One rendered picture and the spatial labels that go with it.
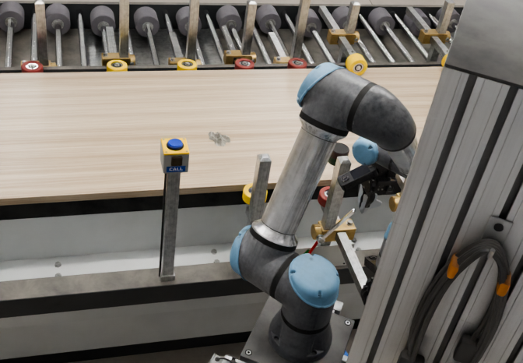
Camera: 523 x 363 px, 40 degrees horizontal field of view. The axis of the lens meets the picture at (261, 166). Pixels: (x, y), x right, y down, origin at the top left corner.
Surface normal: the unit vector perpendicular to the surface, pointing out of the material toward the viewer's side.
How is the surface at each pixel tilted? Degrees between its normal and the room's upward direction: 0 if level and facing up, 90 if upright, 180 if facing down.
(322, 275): 8
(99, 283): 0
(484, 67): 0
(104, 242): 90
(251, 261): 64
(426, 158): 90
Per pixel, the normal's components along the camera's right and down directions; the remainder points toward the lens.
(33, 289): 0.13, -0.78
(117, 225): 0.23, 0.63
